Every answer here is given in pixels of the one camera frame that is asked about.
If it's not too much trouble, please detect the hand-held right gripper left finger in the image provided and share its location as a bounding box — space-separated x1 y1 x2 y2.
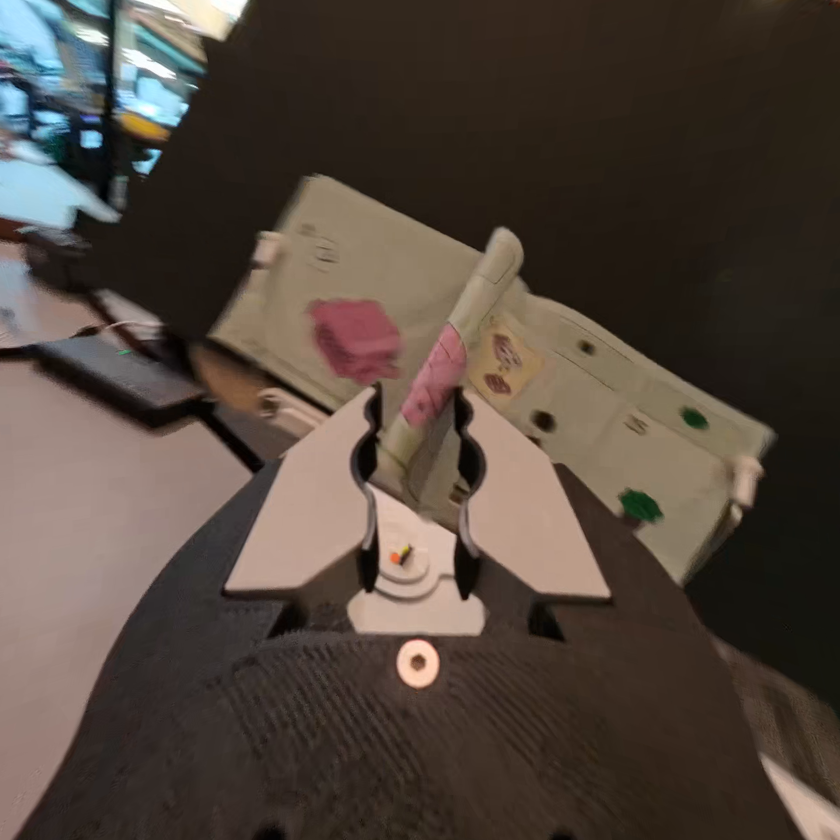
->
223 387 383 614

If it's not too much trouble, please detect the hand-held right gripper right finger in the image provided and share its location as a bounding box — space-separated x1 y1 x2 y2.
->
454 387 613 614

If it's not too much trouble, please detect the white stand base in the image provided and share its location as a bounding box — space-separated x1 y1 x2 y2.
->
346 489 488 636

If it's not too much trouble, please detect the printed instruction booklet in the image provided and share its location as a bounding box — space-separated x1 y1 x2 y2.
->
210 174 777 585

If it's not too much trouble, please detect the black pole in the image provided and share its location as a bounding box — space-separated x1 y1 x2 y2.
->
105 0 130 198

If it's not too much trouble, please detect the braided cable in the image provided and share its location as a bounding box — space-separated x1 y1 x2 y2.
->
75 319 162 343

